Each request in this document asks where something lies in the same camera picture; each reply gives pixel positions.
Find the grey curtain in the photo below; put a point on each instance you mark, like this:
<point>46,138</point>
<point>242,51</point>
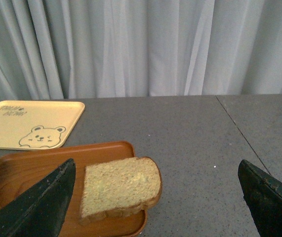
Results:
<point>71,49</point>

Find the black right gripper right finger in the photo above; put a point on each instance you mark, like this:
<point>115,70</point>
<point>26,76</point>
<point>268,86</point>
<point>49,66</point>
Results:
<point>263,196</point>

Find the yellow bear tray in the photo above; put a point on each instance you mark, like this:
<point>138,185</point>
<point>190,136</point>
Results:
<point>37,125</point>

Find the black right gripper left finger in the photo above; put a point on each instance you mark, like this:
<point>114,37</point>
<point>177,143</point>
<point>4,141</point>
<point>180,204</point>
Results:
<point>40,211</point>

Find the brown wooden tray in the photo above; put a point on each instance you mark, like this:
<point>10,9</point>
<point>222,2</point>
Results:
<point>19,171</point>

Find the brown bread slice top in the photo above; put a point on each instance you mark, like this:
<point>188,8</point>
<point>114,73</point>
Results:
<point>119,188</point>

